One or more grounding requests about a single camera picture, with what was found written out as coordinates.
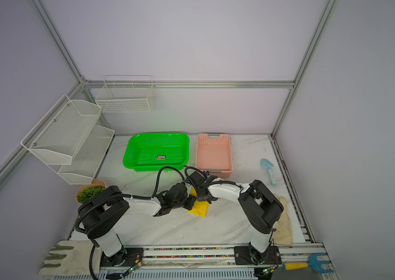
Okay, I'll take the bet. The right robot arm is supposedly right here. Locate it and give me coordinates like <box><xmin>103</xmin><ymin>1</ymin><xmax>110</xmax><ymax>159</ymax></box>
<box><xmin>186</xmin><ymin>171</ymin><xmax>284</xmax><ymax>266</ymax></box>

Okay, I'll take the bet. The yellow paper napkin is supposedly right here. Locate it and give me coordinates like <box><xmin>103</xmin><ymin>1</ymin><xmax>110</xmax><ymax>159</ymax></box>
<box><xmin>187</xmin><ymin>188</ymin><xmax>210</xmax><ymax>217</ymax></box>

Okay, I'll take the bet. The blue yellow hand rake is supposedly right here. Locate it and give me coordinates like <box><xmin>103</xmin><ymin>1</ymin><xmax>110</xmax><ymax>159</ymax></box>
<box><xmin>283</xmin><ymin>253</ymin><xmax>334</xmax><ymax>274</ymax></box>

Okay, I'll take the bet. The beige work glove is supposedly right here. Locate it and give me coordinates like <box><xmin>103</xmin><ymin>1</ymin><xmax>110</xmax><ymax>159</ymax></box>
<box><xmin>272</xmin><ymin>194</ymin><xmax>293</xmax><ymax>246</ymax></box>

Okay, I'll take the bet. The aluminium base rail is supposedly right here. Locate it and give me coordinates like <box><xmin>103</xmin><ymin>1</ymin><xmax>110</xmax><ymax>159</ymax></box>
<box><xmin>36</xmin><ymin>243</ymin><xmax>340</xmax><ymax>280</ymax></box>

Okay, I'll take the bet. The pink plastic basket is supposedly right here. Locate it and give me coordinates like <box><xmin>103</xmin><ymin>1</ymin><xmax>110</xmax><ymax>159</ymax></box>
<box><xmin>196</xmin><ymin>134</ymin><xmax>233</xmax><ymax>179</ymax></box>

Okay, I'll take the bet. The potted green succulent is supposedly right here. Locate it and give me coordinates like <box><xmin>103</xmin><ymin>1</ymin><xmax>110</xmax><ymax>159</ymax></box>
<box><xmin>75</xmin><ymin>178</ymin><xmax>106</xmax><ymax>204</ymax></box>

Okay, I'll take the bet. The light blue garden trowel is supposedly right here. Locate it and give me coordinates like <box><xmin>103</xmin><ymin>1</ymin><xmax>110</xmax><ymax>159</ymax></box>
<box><xmin>260</xmin><ymin>158</ymin><xmax>277</xmax><ymax>186</ymax></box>

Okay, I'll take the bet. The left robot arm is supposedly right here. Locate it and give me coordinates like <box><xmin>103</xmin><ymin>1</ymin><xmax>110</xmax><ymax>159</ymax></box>
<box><xmin>74</xmin><ymin>183</ymin><xmax>196</xmax><ymax>267</ymax></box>

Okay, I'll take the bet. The green plastic basket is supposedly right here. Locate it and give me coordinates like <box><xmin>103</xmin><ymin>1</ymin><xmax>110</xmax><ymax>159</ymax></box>
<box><xmin>123</xmin><ymin>133</ymin><xmax>190</xmax><ymax>172</ymax></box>

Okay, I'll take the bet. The white mesh two-tier shelf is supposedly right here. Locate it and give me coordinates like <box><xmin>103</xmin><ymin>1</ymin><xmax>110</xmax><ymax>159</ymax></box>
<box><xmin>21</xmin><ymin>95</ymin><xmax>115</xmax><ymax>185</ymax></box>

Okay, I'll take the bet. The white wire basket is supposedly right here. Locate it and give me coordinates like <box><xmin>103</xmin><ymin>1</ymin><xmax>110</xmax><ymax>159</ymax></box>
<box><xmin>95</xmin><ymin>75</ymin><xmax>157</xmax><ymax>113</ymax></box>

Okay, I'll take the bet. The green-striped white glove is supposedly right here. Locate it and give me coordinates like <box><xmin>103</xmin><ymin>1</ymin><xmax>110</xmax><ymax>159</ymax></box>
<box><xmin>38</xmin><ymin>240</ymin><xmax>94</xmax><ymax>277</ymax></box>

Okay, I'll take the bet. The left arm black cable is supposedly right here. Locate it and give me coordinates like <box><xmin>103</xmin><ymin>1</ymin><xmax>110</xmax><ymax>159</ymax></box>
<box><xmin>74</xmin><ymin>166</ymin><xmax>186</xmax><ymax>280</ymax></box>

